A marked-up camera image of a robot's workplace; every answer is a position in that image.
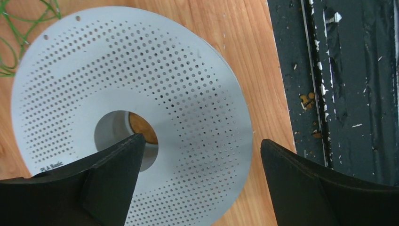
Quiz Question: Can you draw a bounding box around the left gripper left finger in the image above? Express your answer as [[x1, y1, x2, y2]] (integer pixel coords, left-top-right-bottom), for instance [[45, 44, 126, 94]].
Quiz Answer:
[[0, 134, 145, 226]]

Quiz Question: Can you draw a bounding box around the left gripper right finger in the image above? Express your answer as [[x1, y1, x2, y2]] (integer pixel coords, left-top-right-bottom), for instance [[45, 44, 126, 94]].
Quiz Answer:
[[260, 139, 399, 226]]

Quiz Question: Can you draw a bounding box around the grey filament spool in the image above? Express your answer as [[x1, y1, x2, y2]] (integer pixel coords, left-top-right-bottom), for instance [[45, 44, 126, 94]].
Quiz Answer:
[[11, 6, 253, 226]]

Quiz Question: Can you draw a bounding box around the green wire coil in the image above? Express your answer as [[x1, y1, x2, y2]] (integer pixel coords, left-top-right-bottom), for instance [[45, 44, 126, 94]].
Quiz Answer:
[[0, 0, 62, 78]]

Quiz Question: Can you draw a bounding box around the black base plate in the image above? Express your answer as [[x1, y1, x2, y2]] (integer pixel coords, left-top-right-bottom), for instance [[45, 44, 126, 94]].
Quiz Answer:
[[267, 0, 399, 186]]

